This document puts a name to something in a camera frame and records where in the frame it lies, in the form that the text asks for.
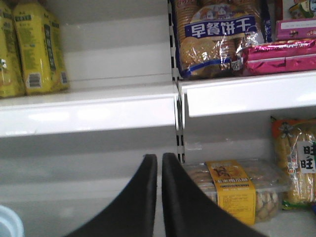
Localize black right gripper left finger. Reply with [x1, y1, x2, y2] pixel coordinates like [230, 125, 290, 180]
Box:
[67, 154, 158, 237]

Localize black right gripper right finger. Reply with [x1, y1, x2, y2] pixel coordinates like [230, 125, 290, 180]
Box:
[161, 153, 263, 237]

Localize light blue plastic basket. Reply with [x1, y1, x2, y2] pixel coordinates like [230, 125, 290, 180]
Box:
[0, 205, 25, 237]

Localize clear cookie tray yellow label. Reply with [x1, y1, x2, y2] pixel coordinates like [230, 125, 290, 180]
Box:
[183, 159, 290, 225]

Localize white drinks shelving unit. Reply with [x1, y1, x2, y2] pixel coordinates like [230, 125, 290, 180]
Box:
[0, 0, 316, 237]

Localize yellow rice cracker bag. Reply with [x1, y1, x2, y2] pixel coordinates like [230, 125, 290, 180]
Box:
[270, 117, 316, 209]

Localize yellow drink pack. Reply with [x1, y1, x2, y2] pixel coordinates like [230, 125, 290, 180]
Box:
[0, 0, 25, 98]
[13, 0, 69, 95]

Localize breakfast biscuit bag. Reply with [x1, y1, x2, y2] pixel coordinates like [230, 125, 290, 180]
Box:
[171, 0, 272, 79]

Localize pink snack package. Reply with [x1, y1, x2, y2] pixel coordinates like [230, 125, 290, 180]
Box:
[241, 39, 316, 76]

